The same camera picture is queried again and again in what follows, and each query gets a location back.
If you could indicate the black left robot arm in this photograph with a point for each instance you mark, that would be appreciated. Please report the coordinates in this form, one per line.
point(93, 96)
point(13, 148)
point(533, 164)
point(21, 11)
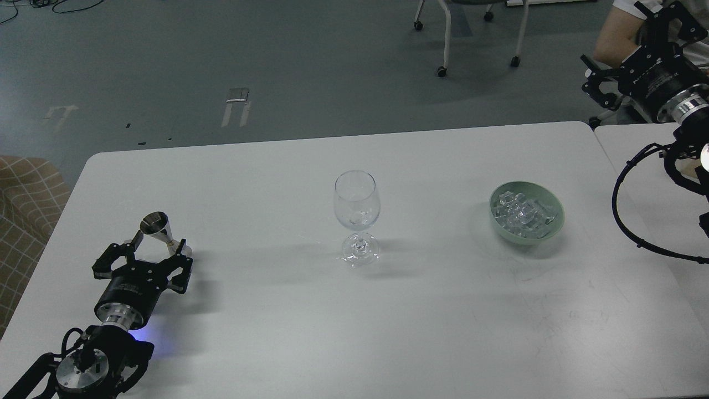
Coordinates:
point(105, 360)

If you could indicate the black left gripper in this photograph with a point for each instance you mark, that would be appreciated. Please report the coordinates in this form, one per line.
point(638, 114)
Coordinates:
point(134, 289)

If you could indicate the clear ice cubes pile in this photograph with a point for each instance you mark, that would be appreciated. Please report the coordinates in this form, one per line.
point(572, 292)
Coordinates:
point(523, 216)

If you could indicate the green bowl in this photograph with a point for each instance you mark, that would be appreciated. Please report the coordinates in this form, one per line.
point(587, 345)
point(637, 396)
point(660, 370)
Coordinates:
point(530, 190)

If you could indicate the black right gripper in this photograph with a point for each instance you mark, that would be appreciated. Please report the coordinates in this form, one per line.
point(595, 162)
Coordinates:
point(658, 78)

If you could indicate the white rolling chair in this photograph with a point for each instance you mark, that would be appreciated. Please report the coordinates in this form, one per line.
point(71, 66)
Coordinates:
point(457, 26)

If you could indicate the seated person white shirt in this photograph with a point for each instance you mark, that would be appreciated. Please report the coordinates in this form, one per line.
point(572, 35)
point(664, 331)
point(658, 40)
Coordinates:
point(617, 41)

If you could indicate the beige checkered sofa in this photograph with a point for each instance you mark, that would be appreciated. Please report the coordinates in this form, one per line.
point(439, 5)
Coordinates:
point(33, 197)

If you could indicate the steel cocktail jigger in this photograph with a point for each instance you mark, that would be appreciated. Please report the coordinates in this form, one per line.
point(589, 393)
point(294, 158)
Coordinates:
point(156, 225)

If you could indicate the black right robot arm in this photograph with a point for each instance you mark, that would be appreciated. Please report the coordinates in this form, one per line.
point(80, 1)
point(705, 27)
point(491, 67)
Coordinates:
point(691, 137)

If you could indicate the clear wine glass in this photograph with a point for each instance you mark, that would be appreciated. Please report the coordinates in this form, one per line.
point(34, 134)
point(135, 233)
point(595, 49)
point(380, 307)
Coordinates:
point(357, 207)

